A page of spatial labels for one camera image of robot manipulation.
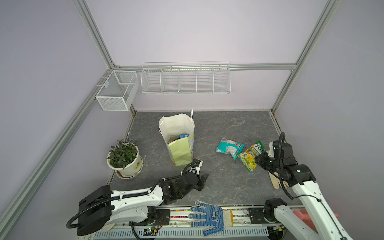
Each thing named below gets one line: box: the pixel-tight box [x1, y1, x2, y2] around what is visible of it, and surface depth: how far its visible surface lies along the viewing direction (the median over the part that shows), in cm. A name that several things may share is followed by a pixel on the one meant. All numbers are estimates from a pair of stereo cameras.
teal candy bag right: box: [215, 137, 245, 160], surface depth 98 cm
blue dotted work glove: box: [188, 200, 232, 237], surface depth 75 cm
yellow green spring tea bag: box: [237, 140, 266, 174], surface depth 80 cm
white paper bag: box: [158, 109, 195, 167], surface depth 85 cm
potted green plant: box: [106, 138, 144, 180], surface depth 81 cm
